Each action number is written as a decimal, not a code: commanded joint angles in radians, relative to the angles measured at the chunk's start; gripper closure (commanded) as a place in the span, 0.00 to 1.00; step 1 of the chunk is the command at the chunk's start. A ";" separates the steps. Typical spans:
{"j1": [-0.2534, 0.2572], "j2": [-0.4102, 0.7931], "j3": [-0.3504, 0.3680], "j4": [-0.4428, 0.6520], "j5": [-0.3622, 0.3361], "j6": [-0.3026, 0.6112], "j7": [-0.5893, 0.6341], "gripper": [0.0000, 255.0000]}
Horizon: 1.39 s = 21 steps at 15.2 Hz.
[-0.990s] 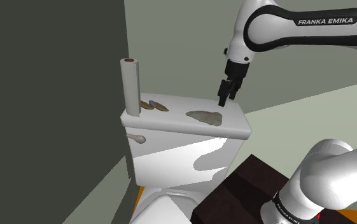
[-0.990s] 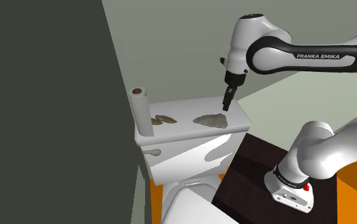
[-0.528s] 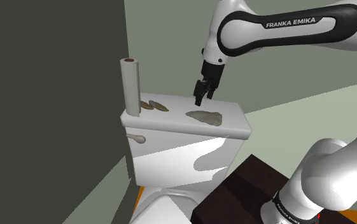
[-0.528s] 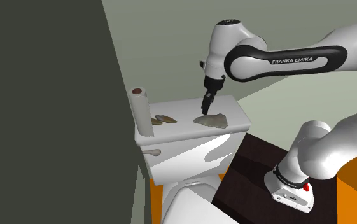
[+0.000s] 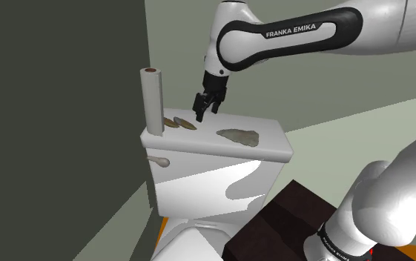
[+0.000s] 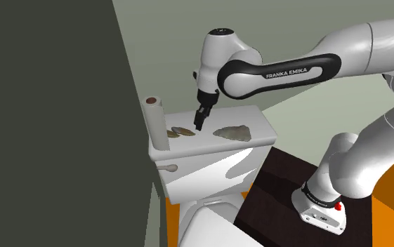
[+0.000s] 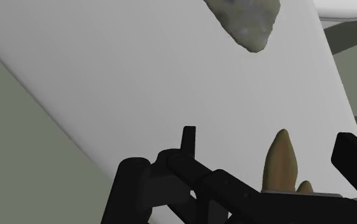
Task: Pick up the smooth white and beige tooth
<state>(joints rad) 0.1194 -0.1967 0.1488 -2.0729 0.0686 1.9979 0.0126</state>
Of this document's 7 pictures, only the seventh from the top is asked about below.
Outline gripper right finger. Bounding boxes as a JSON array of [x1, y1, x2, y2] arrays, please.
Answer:
[[330, 131, 357, 202]]

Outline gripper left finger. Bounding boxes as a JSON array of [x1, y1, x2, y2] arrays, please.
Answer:
[[100, 125, 261, 224]]

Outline brown pointed object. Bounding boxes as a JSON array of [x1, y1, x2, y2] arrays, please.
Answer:
[[261, 129, 316, 195]]

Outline grey green rough stone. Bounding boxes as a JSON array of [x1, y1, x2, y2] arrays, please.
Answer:
[[203, 0, 281, 53]]

